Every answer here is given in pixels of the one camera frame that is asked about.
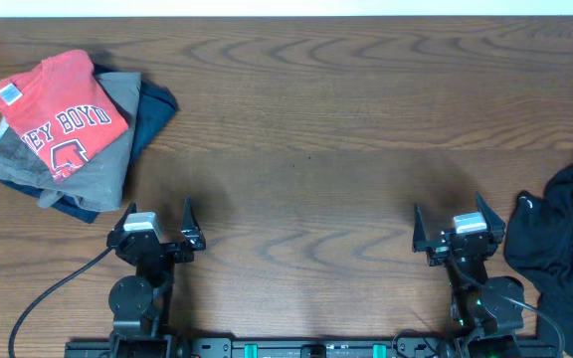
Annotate navy folded t-shirt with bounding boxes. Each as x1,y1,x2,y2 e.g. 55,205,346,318
0,65,179,224

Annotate grey folded t-shirt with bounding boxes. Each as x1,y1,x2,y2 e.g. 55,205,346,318
0,72,141,212

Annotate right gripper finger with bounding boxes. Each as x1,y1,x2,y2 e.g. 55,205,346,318
476,192,506,239
412,205,430,252

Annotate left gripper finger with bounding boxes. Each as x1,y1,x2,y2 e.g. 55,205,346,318
113,202,137,233
181,197,202,242

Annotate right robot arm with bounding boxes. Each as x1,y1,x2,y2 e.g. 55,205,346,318
412,194,523,357

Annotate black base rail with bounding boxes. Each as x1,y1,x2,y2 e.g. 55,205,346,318
64,336,559,358

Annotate black t-shirt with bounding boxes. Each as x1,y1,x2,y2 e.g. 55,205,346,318
504,164,573,357

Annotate red printed folded t-shirt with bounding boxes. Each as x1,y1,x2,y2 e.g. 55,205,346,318
0,50,128,183

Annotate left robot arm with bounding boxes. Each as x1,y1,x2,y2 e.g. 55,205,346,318
106,198,206,358

